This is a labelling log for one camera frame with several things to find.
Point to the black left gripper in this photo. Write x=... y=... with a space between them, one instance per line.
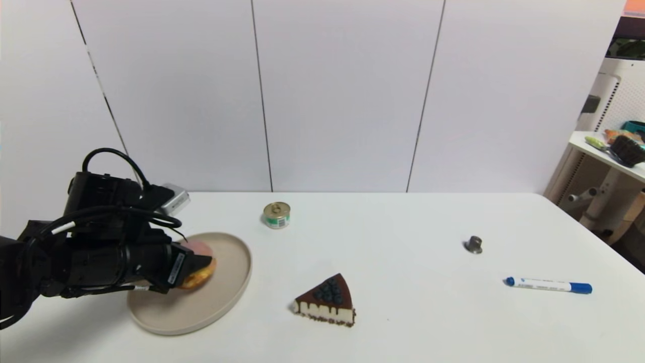
x=177 y=267

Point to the pink topped cream puff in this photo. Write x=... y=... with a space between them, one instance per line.
x=204 y=279

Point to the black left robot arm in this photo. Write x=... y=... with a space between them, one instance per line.
x=75 y=262

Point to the beige round plate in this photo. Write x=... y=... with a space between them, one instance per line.
x=221 y=302

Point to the small green labelled tin can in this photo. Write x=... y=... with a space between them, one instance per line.
x=277 y=217

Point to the chocolate blueberry cake slice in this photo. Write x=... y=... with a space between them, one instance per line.
x=330 y=300

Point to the small grey metal knob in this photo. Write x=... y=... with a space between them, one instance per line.
x=473 y=245

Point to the white marker with blue cap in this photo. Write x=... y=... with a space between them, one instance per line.
x=548 y=286

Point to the yellow green toy vegetable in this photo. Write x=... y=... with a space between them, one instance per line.
x=596 y=143

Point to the white side table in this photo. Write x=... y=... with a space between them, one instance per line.
x=612 y=189

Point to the orange toy food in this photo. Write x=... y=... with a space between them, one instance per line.
x=617 y=134

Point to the black woven basket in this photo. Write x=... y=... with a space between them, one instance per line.
x=626 y=150

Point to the teal container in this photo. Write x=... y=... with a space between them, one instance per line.
x=635 y=126

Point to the white pegboard cabinet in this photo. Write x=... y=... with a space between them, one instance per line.
x=625 y=93

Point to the dark green crate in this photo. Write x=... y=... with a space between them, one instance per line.
x=627 y=48

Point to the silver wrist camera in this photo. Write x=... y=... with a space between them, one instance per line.
x=175 y=200

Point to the grey bracket on cabinet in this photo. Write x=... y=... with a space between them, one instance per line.
x=589 y=104

